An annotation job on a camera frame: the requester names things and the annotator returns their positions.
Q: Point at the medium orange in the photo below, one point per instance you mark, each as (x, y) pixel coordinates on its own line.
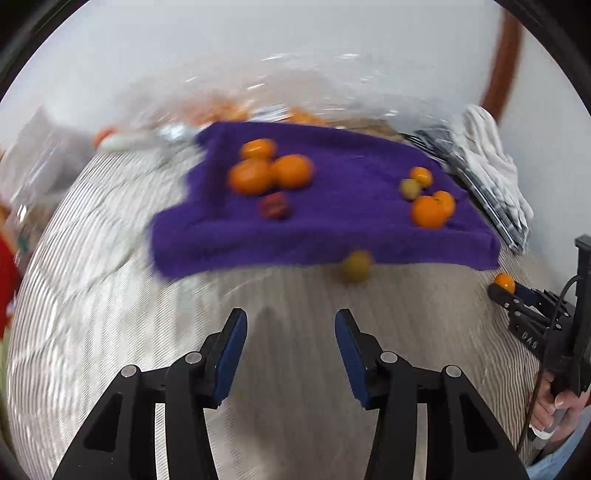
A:
(446, 198)
(292, 171)
(429, 212)

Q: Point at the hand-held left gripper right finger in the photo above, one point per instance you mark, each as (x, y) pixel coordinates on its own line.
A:
(353, 355)

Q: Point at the translucent plastic bag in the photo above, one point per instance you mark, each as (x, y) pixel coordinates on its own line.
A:
(37, 157)

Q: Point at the striped grey white bed blanket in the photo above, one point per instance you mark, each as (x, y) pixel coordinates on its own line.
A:
(286, 295)

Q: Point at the crumpled clear plastic bag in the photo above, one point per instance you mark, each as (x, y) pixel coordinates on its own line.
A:
(300, 83)

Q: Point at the brown wooden door frame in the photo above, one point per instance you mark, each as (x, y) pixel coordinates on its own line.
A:
(501, 60)

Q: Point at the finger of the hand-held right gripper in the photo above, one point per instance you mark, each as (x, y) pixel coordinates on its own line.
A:
(503, 296)
(531, 293)

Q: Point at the dark red fruit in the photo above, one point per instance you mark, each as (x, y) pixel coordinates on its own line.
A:
(274, 205)

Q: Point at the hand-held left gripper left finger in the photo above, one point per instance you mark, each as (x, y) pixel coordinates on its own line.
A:
(228, 355)

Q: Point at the purple knitted cloth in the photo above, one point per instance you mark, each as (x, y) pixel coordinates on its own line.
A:
(351, 221)

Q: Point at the yellow-green round fruit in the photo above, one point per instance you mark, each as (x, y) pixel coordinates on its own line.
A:
(356, 266)

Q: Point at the small yellow-green fruit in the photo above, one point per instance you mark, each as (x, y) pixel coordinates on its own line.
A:
(410, 189)

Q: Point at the small orange tangerine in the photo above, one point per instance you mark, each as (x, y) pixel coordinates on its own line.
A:
(504, 282)

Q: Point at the person's blue jeans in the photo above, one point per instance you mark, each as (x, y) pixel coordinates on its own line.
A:
(549, 468)

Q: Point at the pile of bagged oranges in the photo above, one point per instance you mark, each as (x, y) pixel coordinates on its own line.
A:
(221, 110)

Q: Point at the white towel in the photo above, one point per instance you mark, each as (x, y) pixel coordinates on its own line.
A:
(494, 157)

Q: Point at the large orange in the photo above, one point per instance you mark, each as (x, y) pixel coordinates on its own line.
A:
(250, 177)

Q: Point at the red paper bag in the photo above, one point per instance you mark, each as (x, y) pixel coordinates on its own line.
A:
(7, 281)

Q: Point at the person's right hand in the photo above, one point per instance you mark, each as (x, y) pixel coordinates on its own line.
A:
(547, 406)

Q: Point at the small round orange kumquat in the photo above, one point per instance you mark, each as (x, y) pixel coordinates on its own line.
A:
(421, 177)

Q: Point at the blue checked cloth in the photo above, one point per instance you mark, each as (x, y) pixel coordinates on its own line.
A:
(466, 184)

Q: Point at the white paper roll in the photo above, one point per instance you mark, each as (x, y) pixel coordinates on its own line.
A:
(122, 142)

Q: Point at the flat orange tangerine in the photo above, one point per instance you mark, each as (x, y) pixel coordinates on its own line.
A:
(258, 149)

